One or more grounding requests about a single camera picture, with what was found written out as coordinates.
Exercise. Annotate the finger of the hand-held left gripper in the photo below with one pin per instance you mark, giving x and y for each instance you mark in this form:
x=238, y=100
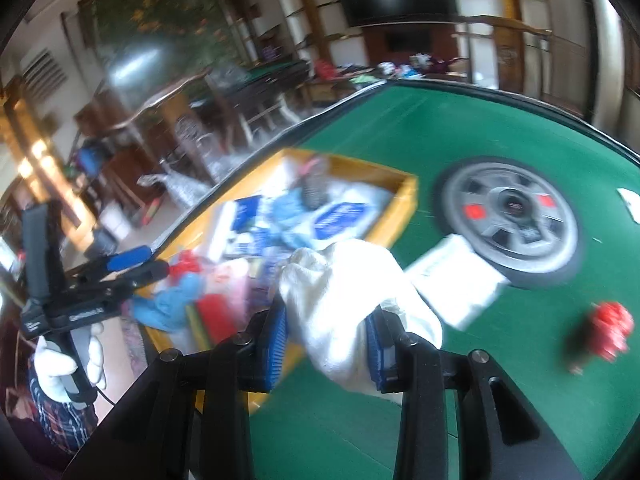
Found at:
x=145, y=275
x=127, y=259

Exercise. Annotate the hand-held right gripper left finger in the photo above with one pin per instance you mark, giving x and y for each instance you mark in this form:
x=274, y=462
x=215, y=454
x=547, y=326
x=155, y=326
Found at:
x=275, y=350

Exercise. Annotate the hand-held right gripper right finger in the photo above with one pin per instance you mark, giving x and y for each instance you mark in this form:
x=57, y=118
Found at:
x=377, y=355

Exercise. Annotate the white towel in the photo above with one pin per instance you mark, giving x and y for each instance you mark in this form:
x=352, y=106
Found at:
x=345, y=285

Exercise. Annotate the yellow wooden tray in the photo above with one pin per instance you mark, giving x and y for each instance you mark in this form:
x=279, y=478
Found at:
x=395, y=210

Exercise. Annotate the person's left forearm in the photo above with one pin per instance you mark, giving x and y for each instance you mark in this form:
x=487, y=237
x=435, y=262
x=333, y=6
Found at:
x=60, y=425

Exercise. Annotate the person's left hand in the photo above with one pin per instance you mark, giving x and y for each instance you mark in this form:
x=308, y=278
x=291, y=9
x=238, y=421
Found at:
x=50, y=367

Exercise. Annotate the light blue cloth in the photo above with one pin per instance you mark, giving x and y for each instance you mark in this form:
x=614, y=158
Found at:
x=170, y=302
x=295, y=217

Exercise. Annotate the red scrunchie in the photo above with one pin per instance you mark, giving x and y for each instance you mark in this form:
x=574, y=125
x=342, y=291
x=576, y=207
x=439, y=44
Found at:
x=607, y=325
x=185, y=262

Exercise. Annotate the red yellow packet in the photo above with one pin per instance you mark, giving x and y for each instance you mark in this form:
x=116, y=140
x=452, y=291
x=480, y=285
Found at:
x=215, y=320

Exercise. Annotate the pink packet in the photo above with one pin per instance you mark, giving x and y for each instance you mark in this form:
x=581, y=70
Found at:
x=230, y=280

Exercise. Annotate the clear plastic bag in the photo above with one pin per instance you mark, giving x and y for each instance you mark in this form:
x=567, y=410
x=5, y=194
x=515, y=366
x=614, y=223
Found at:
x=175, y=187

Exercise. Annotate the blue bag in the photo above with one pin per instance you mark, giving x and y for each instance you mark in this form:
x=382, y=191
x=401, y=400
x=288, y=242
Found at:
x=95, y=157

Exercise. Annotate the white flat packet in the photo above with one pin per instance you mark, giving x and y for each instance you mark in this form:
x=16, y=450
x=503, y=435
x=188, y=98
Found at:
x=455, y=280

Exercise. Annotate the blue patterned packet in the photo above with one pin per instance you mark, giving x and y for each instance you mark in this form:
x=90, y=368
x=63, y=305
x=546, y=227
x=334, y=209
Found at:
x=245, y=230

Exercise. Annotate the blue white packet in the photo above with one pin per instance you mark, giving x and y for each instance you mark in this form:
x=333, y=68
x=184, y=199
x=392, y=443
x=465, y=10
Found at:
x=340, y=220

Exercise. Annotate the white plastic bag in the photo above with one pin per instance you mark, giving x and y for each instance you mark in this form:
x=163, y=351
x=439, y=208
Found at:
x=365, y=192

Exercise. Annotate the dark pink hair brush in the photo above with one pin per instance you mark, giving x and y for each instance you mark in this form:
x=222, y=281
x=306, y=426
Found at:
x=315, y=182

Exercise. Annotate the grey round table centre panel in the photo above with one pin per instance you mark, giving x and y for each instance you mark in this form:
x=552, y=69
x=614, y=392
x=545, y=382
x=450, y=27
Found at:
x=510, y=205

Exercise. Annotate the green topped table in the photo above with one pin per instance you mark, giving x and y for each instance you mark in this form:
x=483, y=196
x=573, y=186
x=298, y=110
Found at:
x=270, y=70

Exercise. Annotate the large framed painting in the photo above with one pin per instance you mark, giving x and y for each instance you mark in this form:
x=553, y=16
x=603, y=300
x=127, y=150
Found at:
x=165, y=15

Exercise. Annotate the pile of colourful clothes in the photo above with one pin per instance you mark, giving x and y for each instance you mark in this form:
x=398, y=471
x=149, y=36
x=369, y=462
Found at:
x=400, y=67

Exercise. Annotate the white paper card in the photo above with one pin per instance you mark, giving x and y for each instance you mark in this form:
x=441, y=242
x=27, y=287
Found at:
x=630, y=205

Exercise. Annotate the white wall air vent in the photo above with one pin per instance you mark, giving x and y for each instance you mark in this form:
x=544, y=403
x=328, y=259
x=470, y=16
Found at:
x=45, y=75

